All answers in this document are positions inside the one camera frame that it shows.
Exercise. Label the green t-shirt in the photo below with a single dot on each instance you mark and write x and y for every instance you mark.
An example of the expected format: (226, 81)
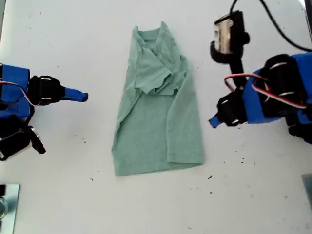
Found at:
(146, 136)

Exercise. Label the black clamp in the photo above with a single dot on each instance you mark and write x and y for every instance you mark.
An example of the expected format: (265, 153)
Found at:
(2, 190)

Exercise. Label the black camera stalk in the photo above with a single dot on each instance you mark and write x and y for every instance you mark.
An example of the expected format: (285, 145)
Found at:
(236, 73)
(31, 114)

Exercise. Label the cream black arm camera box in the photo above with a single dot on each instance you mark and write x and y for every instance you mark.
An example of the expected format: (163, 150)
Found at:
(234, 34)

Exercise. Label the shiny steel base plate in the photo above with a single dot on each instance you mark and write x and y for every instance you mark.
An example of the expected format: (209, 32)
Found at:
(12, 209)

